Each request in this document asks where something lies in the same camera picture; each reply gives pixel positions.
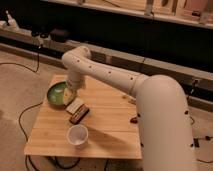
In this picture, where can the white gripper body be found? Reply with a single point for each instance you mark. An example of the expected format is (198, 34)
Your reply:
(70, 91)

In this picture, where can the brown chocolate bar block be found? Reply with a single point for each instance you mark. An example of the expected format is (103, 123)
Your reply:
(79, 115)

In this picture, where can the black power adapter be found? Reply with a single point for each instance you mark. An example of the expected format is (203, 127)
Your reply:
(196, 142)

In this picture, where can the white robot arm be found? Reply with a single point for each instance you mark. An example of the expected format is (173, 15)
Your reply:
(162, 110)

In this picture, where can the green ceramic bowl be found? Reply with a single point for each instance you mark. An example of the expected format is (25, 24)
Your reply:
(55, 94)

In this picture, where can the wooden table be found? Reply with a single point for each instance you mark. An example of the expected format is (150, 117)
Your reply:
(111, 134)

